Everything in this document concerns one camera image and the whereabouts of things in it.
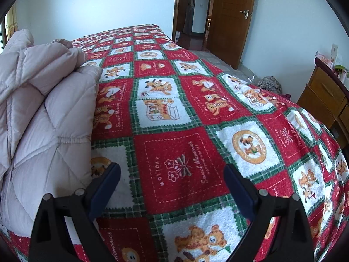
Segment person's left hand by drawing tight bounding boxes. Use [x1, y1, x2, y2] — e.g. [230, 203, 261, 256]
[52, 38, 73, 48]

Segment pale pink puffer jacket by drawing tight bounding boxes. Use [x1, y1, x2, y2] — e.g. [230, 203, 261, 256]
[1, 29, 102, 237]

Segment dark grey cloth bundle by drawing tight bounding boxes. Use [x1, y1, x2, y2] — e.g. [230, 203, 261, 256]
[257, 76, 282, 95]

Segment right floral yellow curtain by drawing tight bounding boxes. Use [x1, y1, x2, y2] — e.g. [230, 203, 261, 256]
[5, 4, 18, 41]

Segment wooden drawer cabinet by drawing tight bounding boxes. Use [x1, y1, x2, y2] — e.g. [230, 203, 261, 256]
[297, 58, 349, 148]

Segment items on cabinet top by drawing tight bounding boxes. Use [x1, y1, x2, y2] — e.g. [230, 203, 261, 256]
[315, 44, 348, 84]

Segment red checkered cartoon bedspread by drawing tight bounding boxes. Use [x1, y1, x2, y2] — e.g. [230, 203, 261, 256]
[1, 25, 348, 261]

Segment silver door handle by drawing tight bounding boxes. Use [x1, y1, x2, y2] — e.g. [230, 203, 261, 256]
[240, 10, 249, 20]

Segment brown wooden door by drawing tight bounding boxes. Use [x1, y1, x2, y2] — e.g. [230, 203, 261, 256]
[207, 0, 255, 69]

